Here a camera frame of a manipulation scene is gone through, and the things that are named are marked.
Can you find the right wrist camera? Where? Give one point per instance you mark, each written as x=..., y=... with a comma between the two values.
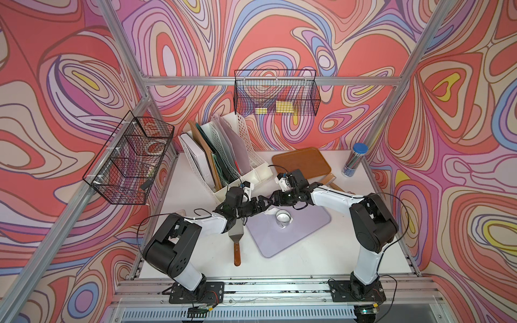
x=283, y=182

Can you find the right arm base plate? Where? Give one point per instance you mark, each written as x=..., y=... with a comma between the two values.
x=343, y=291

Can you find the white dough piece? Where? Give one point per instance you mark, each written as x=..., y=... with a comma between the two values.
x=284, y=219

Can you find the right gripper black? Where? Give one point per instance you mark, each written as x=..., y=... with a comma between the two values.
x=278, y=198

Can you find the metal scraper wooden handle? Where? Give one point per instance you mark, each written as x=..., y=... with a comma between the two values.
x=235, y=234

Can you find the brown wooden board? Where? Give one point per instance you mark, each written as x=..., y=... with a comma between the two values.
x=208, y=153

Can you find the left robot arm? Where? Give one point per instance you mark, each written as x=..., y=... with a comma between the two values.
x=171, y=247

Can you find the blue lid clear canister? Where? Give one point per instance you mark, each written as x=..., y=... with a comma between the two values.
x=359, y=150

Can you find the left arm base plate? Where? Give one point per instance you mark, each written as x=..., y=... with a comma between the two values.
x=211, y=293

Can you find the purple cutting board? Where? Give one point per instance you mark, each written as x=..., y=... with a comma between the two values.
x=270, y=239

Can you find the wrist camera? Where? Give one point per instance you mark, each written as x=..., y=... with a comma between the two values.
x=283, y=182
x=247, y=187

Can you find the white thick cutting board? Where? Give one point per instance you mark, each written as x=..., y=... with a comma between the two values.
x=199, y=159

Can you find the wooden dough roller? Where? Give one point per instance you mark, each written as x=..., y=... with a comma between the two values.
x=329, y=181

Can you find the dark green cutting board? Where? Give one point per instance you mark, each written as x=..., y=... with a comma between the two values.
x=227, y=172

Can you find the black wire basket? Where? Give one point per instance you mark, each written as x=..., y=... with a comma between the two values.
x=276, y=91
x=124, y=172

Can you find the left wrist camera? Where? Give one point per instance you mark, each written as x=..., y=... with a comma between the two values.
x=247, y=187

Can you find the brown wooden tray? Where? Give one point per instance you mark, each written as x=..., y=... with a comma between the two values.
x=309, y=161

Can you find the white calculator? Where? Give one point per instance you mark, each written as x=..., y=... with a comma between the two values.
x=181, y=212

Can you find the small glass bowl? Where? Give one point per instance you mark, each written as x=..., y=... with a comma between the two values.
x=280, y=212

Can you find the black wire basket left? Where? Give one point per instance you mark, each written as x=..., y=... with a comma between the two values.
x=124, y=172

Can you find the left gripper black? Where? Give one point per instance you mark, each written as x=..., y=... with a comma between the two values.
x=260, y=208

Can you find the black wire basket back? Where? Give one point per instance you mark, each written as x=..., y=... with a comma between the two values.
x=276, y=91

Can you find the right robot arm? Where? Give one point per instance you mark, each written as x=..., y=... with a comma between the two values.
x=374, y=225

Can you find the white board rack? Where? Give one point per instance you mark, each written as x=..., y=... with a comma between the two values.
x=238, y=147

